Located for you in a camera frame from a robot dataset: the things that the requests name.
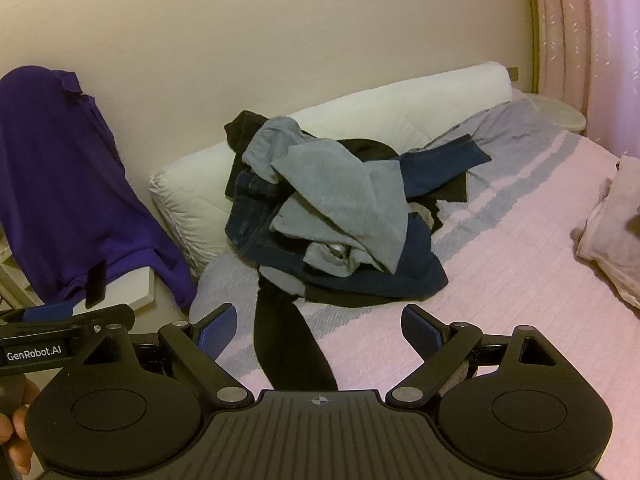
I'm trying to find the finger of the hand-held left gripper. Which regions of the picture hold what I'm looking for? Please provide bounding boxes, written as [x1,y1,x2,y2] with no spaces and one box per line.
[0,303,137,334]

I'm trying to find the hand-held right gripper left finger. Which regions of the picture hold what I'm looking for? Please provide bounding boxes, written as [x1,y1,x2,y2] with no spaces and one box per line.
[80,303,252,407]

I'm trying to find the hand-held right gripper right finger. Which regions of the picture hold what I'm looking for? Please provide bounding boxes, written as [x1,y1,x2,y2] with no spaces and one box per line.
[386,304,562,407]

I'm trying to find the grey sweatshirt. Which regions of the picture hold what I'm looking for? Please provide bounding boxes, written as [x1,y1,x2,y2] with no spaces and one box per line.
[260,137,413,278]

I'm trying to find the person's left hand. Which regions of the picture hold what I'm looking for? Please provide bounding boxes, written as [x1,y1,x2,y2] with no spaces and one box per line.
[0,379,41,476]

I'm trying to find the black pants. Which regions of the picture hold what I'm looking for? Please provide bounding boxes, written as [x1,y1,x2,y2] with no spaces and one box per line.
[252,137,471,392]

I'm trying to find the blue jeans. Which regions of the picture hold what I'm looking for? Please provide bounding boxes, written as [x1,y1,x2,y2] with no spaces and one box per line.
[225,134,493,299]

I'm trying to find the white chair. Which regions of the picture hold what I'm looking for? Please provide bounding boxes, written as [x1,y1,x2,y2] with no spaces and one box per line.
[0,232,157,318]

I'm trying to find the pink striped bed blanket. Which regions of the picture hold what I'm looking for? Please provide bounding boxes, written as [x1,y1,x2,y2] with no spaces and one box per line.
[190,97,640,397]

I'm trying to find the purple shirt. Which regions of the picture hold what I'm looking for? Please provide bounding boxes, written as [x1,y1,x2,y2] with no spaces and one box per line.
[0,65,198,313]

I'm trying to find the black garment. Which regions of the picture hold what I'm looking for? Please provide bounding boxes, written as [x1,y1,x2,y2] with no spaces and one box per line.
[223,111,271,201]

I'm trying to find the beige folded cloth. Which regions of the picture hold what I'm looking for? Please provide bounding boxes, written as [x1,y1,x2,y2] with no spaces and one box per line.
[571,155,640,310]

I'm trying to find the white round table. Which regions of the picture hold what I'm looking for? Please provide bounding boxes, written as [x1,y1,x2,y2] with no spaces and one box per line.
[522,92,587,135]

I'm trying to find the pink curtain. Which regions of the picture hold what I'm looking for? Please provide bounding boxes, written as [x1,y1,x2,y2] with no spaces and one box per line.
[525,0,640,161]

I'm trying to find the black strap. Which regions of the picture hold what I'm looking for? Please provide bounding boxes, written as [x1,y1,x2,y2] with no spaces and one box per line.
[85,261,107,310]

